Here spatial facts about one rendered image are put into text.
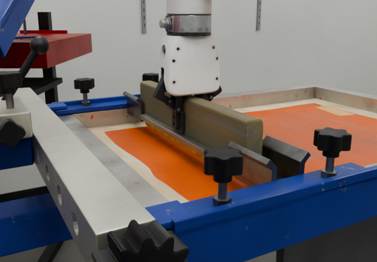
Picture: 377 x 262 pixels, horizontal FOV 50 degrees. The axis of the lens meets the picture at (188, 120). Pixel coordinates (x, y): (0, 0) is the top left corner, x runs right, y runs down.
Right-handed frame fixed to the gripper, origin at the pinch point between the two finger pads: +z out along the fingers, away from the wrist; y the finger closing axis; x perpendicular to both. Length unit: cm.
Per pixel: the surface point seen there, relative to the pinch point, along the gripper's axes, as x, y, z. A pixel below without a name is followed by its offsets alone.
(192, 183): -12.6, -6.2, 6.0
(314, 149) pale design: -9.7, 21.4, 5.9
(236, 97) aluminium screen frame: 25.1, 28.0, 3.0
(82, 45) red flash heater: 123, 13, -4
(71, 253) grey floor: 130, 2, 102
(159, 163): -2.5, -7.0, 6.0
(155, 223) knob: -36.3, -22.6, -3.4
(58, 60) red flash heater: 94, -4, -1
